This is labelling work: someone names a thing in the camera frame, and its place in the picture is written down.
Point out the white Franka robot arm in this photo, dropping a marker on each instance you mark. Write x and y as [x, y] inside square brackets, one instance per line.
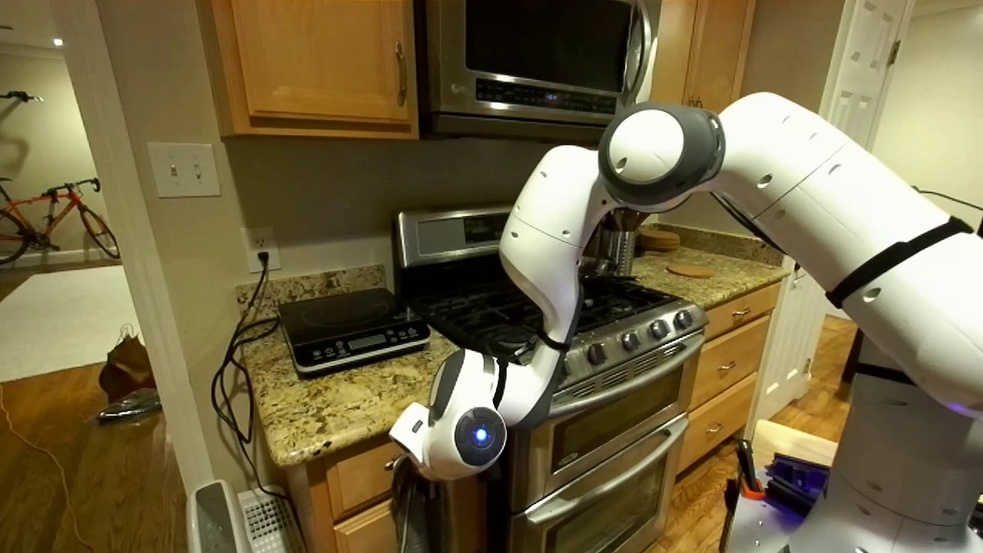
[838, 216]

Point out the gray shoe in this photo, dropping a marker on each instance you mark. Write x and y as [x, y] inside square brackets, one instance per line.
[127, 408]

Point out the white panel door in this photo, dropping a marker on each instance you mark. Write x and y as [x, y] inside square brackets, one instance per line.
[788, 348]

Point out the stainless steel gas range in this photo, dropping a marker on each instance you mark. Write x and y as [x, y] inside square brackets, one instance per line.
[616, 451]

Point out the deep wooden drawer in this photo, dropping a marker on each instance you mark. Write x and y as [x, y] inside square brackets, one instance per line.
[716, 422]
[729, 362]

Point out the white light switch plate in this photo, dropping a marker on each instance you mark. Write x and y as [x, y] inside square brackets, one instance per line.
[186, 169]

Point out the steel utensil holder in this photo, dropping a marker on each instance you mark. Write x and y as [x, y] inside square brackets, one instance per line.
[618, 252]

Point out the round wooden trivet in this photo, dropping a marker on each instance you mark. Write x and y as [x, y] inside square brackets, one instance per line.
[690, 272]

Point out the gray dish towel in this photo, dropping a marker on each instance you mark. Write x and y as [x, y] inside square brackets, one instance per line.
[419, 517]

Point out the black portable induction cooktop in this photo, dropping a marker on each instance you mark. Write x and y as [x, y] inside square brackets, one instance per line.
[347, 328]

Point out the silver stove knob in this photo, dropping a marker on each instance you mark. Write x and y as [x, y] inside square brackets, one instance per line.
[684, 321]
[630, 342]
[658, 331]
[598, 354]

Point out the shallow wooden drawer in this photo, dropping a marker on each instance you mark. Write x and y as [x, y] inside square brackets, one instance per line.
[740, 309]

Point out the purple lit device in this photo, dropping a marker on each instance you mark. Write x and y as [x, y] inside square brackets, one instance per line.
[791, 481]

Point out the white vented panel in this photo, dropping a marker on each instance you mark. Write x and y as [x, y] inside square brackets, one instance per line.
[266, 525]

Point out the light wooden board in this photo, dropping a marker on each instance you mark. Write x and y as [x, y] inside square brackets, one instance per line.
[800, 443]

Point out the white floor heater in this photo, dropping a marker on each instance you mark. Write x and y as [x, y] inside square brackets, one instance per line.
[214, 517]

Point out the white wall outlet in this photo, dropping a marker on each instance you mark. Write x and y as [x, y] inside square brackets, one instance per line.
[263, 250]

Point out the orange bicycle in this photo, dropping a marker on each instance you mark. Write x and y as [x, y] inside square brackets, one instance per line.
[62, 216]

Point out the wooden drawer below towel drawer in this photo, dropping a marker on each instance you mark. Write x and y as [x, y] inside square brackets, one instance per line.
[362, 529]

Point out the stainless steel microwave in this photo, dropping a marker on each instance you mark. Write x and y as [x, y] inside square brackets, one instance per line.
[533, 62]

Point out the brown paper bag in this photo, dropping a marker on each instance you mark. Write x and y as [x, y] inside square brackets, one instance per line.
[122, 365]

